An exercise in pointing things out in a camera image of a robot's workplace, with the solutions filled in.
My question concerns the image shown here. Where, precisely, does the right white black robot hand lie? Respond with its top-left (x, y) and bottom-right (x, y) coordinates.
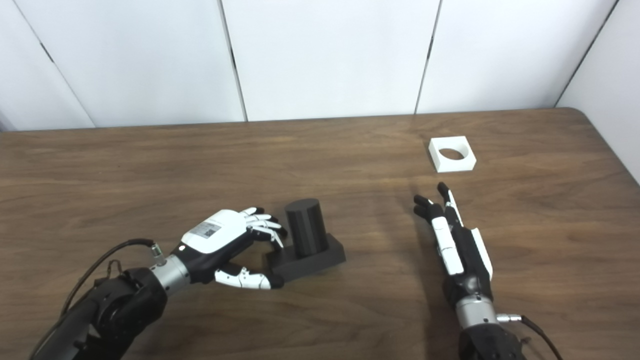
top-left (413, 182), bottom-right (494, 308)

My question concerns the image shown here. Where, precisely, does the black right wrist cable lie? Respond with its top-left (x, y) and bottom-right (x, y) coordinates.
top-left (496, 313), bottom-right (563, 360)

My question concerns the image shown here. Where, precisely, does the white square piece with hole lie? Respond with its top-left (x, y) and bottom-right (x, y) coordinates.
top-left (428, 135), bottom-right (477, 174)

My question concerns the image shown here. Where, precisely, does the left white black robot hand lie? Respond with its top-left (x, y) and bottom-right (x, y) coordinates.
top-left (172, 206), bottom-right (289, 291)

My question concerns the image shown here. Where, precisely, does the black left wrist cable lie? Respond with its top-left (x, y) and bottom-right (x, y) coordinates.
top-left (60, 238), bottom-right (167, 321)

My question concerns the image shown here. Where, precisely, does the black peg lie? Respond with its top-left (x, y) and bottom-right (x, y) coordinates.
top-left (265, 198), bottom-right (347, 286)

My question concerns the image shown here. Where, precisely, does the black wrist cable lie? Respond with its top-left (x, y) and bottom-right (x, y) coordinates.
top-left (496, 313), bottom-right (563, 360)
top-left (60, 238), bottom-right (167, 321)

